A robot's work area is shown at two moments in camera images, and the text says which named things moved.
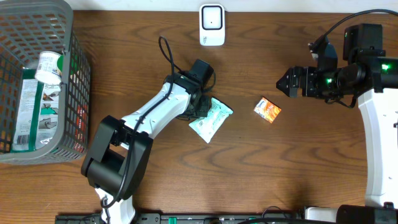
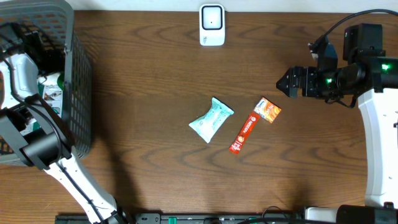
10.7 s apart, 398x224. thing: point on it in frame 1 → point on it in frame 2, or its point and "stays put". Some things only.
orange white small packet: (267, 109) stays put
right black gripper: (310, 74) stays put
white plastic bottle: (50, 68) → (51, 84)
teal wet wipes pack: (206, 127) stays put
